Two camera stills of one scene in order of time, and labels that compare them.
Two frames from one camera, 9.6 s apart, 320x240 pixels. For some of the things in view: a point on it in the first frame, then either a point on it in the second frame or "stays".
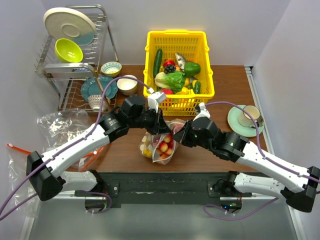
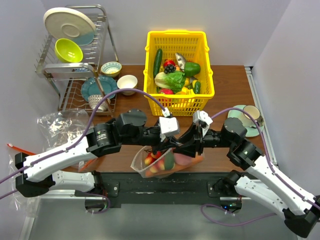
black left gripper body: [152, 121] to [150, 138]
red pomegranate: [168, 62] stays
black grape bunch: [169, 68] stays
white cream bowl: [127, 86] stays
